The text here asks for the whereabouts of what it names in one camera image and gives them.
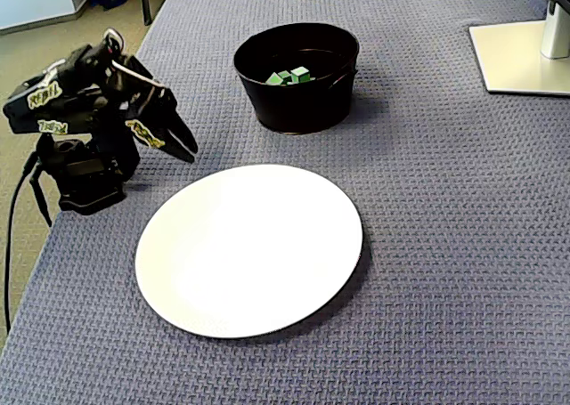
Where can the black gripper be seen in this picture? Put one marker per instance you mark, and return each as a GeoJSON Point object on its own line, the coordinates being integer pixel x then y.
{"type": "Point", "coordinates": [157, 117]}

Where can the black round metal container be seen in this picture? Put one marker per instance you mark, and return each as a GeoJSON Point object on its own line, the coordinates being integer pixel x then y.
{"type": "Point", "coordinates": [303, 107]}

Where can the white round plate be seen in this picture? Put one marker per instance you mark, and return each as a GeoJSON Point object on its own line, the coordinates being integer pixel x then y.
{"type": "Point", "coordinates": [249, 253]}

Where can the blue woven table mat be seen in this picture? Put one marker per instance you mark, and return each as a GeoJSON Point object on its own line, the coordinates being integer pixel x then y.
{"type": "Point", "coordinates": [445, 245]}

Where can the silver monitor stand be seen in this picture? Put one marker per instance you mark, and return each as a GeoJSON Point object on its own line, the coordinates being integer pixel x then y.
{"type": "Point", "coordinates": [512, 58]}

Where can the dark furniture frame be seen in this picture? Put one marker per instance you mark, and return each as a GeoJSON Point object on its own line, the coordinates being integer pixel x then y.
{"type": "Point", "coordinates": [147, 4]}

